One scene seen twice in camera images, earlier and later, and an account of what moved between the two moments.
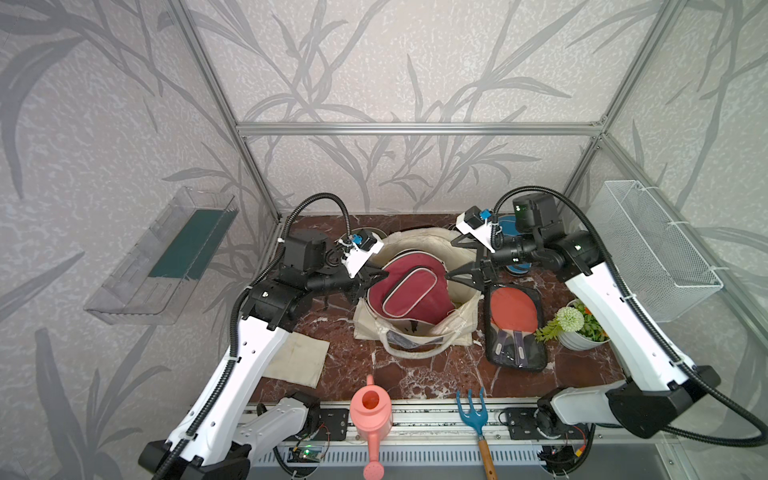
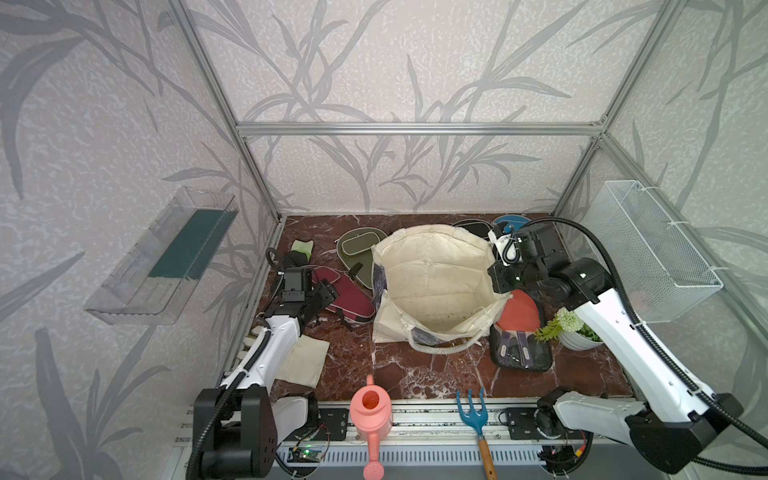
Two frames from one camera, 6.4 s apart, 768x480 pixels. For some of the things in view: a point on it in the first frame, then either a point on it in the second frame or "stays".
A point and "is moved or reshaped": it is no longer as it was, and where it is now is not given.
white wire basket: x=660 y=273 stays
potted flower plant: x=575 y=327 stays
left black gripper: x=358 y=284 -> x=327 y=293
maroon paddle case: x=416 y=288 -> x=352 y=303
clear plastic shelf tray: x=154 y=276 stays
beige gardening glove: x=299 y=360 stays
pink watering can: x=371 y=413 stays
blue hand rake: x=477 y=416 stays
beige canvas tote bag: x=457 y=329 is moved or reshaped
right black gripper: x=487 y=263 -> x=496 y=273
